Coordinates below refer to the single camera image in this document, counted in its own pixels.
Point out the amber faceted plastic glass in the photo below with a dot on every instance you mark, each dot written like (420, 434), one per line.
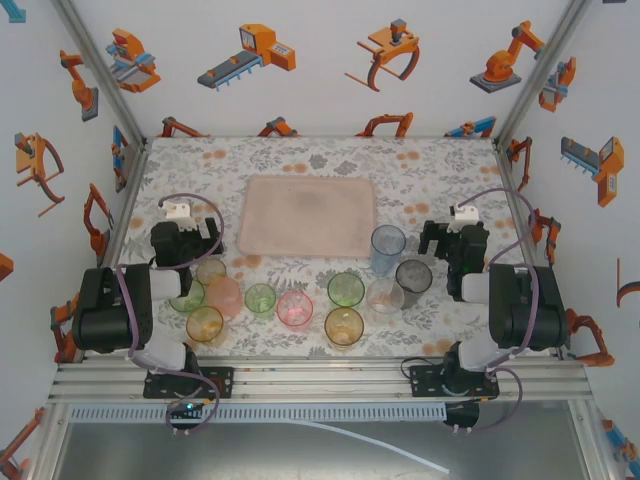
(204, 325)
(343, 327)

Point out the aluminium frame base rails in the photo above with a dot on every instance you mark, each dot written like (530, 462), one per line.
(320, 380)

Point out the small green plastic glass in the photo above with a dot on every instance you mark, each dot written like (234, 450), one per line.
(260, 300)

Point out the pink rectangular tray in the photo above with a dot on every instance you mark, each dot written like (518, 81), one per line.
(300, 215)

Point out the blue plastic glass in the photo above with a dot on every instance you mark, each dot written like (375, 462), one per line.
(387, 250)

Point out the clear plastic glass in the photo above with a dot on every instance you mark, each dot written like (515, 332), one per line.
(382, 298)

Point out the grey plastic glass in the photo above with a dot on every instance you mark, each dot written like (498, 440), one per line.
(414, 280)

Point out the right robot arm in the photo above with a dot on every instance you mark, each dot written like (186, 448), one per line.
(527, 312)

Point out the pink plastic glass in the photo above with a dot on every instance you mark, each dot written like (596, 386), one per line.
(295, 310)

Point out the aluminium table side rail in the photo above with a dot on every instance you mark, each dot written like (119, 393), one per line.
(122, 207)
(516, 200)

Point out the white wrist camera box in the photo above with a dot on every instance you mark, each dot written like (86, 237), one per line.
(179, 212)
(464, 216)

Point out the salmon textured plastic glass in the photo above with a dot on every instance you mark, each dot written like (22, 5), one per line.
(225, 296)

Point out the floral tablecloth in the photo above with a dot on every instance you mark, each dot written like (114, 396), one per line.
(300, 160)

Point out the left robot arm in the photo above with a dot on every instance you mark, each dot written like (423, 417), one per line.
(107, 310)

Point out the black connector box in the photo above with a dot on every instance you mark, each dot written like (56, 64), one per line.
(462, 414)

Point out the aluminium frame post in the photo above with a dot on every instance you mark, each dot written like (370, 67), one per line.
(100, 75)
(540, 70)

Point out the circuit board with green light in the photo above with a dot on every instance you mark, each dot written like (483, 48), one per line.
(187, 407)

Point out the amber smooth plastic glass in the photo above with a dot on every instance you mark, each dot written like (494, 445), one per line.
(211, 270)

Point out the grey metal panel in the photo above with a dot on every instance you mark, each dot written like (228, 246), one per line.
(250, 452)

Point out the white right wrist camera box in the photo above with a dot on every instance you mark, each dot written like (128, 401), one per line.
(464, 216)

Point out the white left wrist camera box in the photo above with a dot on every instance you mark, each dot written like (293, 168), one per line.
(179, 212)

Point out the white plastic tube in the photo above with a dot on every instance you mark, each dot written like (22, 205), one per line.
(380, 442)

